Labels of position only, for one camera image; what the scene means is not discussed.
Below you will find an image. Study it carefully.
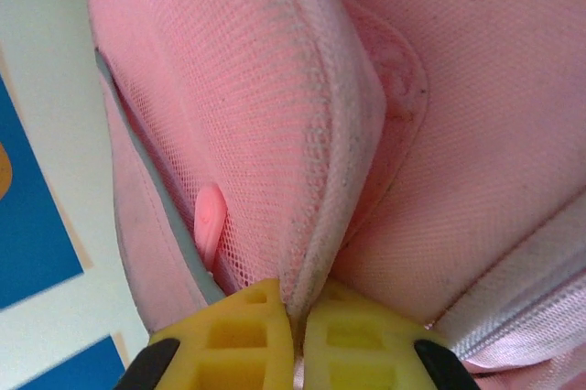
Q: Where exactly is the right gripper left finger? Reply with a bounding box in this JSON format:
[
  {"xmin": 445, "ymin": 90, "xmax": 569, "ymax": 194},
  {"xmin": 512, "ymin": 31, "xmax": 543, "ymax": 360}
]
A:
[{"xmin": 112, "ymin": 277, "xmax": 294, "ymax": 390}]

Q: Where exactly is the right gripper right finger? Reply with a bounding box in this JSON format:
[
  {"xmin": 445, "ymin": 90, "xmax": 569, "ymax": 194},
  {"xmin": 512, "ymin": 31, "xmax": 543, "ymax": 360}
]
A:
[{"xmin": 301, "ymin": 279, "xmax": 482, "ymax": 390}]

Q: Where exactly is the pink backpack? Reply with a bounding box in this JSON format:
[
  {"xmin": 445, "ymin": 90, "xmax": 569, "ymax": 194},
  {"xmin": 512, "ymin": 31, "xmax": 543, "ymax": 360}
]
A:
[{"xmin": 75, "ymin": 0, "xmax": 586, "ymax": 390}]

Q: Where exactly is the blue floral wall panel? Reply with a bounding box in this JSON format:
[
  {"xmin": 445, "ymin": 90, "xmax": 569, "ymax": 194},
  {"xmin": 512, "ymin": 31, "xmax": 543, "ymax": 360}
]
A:
[{"xmin": 0, "ymin": 73, "xmax": 86, "ymax": 309}]

